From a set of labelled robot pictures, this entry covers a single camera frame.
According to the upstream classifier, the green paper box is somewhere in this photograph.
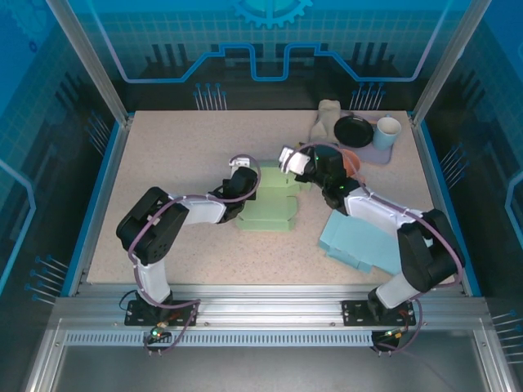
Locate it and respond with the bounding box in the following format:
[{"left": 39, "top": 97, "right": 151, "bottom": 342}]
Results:
[{"left": 235, "top": 159, "right": 302, "bottom": 234}]

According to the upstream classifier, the light blue paper box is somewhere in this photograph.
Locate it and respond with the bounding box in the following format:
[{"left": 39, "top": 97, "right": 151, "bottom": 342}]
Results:
[{"left": 318, "top": 210, "right": 404, "bottom": 275}]

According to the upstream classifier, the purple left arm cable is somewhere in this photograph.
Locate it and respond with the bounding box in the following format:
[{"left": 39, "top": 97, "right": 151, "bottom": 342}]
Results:
[{"left": 127, "top": 154, "right": 262, "bottom": 356}]

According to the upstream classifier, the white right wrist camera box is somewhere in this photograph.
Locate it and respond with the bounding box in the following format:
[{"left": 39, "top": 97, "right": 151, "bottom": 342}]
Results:
[{"left": 277, "top": 145, "right": 312, "bottom": 178}]

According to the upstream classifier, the pink speckled ceramic cup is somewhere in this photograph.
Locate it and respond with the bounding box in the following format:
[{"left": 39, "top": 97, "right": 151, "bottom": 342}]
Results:
[{"left": 341, "top": 147, "right": 368, "bottom": 183}]

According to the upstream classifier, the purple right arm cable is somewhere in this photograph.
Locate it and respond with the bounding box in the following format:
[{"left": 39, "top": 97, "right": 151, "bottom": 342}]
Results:
[{"left": 296, "top": 141, "right": 466, "bottom": 356}]

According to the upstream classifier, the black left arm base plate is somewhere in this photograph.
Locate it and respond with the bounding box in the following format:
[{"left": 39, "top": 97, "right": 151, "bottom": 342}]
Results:
[{"left": 124, "top": 300, "right": 201, "bottom": 327}]

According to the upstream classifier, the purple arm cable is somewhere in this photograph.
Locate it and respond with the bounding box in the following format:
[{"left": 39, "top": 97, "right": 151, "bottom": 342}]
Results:
[
  {"left": 296, "top": 141, "right": 466, "bottom": 356},
  {"left": 127, "top": 154, "right": 262, "bottom": 356}
]

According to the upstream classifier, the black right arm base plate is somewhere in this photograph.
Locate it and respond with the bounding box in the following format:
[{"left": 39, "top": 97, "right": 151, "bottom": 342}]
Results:
[{"left": 341, "top": 300, "right": 418, "bottom": 327}]

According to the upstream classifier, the lavender tray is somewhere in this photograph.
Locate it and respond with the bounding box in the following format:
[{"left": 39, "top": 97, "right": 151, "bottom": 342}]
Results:
[{"left": 341, "top": 109, "right": 396, "bottom": 165}]

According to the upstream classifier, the aluminium frame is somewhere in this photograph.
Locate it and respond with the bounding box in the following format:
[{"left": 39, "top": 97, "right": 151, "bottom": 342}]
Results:
[{"left": 24, "top": 0, "right": 512, "bottom": 392}]

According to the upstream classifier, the black plate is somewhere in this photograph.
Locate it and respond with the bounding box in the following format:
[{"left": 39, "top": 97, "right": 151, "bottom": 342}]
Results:
[{"left": 333, "top": 115, "right": 375, "bottom": 149}]

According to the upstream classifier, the slotted metal cable duct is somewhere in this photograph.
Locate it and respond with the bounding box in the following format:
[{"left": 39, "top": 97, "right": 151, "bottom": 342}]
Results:
[{"left": 64, "top": 331, "right": 379, "bottom": 348}]

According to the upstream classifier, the light blue mug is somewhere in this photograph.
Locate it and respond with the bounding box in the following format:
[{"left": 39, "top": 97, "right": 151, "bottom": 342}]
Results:
[{"left": 372, "top": 116, "right": 402, "bottom": 151}]

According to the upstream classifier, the beige cloth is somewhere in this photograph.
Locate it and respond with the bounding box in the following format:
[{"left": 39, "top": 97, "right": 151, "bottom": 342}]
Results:
[{"left": 309, "top": 99, "right": 342, "bottom": 145}]

